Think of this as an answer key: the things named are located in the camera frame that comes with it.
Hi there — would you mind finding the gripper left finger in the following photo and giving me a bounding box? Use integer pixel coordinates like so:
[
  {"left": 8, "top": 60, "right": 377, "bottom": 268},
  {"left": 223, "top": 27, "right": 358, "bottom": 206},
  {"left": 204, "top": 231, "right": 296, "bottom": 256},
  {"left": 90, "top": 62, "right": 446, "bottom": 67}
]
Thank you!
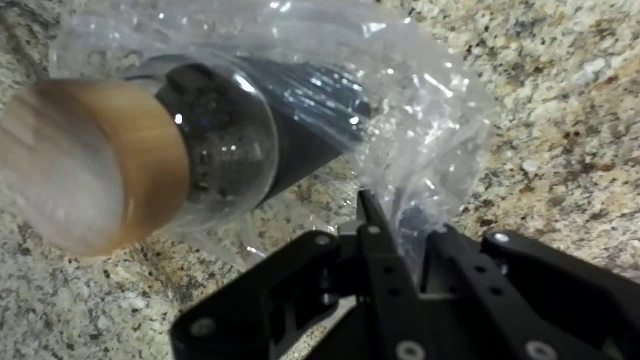
[{"left": 169, "top": 188, "right": 426, "bottom": 360}]

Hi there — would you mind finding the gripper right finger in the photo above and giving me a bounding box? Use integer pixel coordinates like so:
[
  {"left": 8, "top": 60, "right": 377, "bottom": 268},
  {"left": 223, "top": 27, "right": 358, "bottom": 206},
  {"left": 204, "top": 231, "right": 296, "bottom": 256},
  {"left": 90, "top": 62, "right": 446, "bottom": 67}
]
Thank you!
[{"left": 420, "top": 224, "right": 640, "bottom": 360}]

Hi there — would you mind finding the clear plastic bag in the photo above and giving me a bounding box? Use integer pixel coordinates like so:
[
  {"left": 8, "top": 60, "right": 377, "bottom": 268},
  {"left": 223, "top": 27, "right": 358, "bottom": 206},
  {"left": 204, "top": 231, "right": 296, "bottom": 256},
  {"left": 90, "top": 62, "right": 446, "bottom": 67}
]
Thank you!
[{"left": 48, "top": 0, "right": 496, "bottom": 281}]

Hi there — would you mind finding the glass bottle with wooden cap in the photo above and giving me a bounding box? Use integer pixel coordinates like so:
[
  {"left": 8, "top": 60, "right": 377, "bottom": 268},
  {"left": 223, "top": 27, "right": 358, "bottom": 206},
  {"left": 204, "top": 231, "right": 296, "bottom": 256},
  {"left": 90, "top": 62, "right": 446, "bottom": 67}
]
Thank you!
[{"left": 0, "top": 54, "right": 373, "bottom": 258}]

